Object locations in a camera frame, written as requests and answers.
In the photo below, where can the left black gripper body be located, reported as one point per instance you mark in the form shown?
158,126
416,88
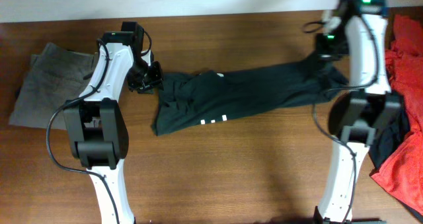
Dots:
143,76

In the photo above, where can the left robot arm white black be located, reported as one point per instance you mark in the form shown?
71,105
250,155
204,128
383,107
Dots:
97,132

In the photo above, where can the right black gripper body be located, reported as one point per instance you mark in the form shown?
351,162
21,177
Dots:
333,45

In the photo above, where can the folded grey shorts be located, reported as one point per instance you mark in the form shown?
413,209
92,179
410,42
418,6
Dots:
55,75

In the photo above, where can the black garment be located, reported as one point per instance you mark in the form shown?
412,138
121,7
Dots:
390,139

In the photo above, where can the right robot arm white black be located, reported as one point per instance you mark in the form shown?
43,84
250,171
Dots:
355,28

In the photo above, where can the red t-shirt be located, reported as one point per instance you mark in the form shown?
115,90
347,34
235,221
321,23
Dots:
401,174

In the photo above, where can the dark green t-shirt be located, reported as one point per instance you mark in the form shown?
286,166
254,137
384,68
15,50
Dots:
188,100

